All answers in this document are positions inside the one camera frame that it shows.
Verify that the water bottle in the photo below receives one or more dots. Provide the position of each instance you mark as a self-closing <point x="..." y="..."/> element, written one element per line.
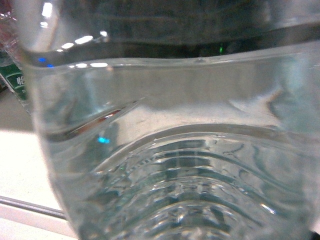
<point x="14" y="80"/>
<point x="177" y="119"/>

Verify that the water bottle, logo barcode label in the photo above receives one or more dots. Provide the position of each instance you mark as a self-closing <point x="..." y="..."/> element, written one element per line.
<point x="14" y="80"/>

